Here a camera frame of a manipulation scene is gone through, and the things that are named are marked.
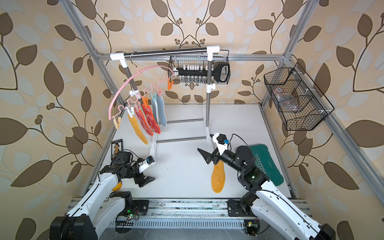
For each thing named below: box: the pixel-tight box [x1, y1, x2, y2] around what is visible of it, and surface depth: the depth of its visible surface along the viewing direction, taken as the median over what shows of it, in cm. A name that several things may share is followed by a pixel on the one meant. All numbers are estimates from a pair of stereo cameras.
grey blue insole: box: [151, 94, 167, 127], surface depth 82 cm
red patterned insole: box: [134, 104, 161, 137], surface depth 83 cm
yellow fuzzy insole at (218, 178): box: [211, 160, 226, 194], surface depth 86 cm
